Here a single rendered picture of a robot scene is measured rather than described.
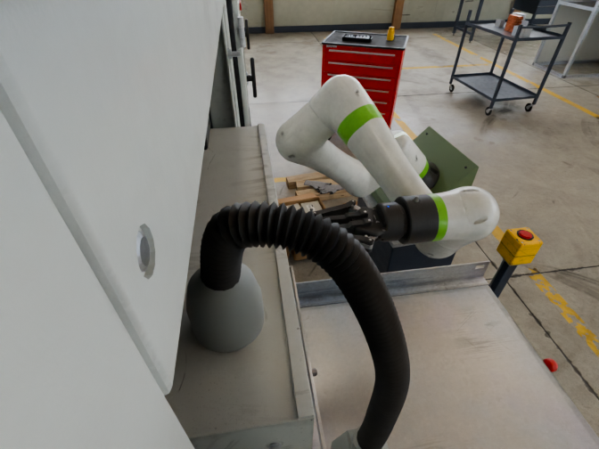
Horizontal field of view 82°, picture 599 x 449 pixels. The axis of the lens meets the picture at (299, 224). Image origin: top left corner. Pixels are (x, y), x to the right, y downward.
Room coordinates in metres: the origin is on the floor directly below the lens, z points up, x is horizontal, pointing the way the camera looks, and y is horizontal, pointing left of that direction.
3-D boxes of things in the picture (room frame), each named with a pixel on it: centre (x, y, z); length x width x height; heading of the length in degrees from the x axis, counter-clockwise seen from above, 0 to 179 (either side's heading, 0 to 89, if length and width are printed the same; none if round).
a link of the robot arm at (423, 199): (0.51, -0.22, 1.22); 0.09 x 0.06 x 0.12; 9
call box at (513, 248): (0.83, -0.73, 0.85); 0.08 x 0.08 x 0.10; 8
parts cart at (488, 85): (4.40, -2.40, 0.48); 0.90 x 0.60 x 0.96; 12
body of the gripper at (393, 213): (0.50, -0.14, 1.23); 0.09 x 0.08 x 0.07; 99
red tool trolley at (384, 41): (3.38, -0.59, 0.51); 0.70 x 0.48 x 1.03; 72
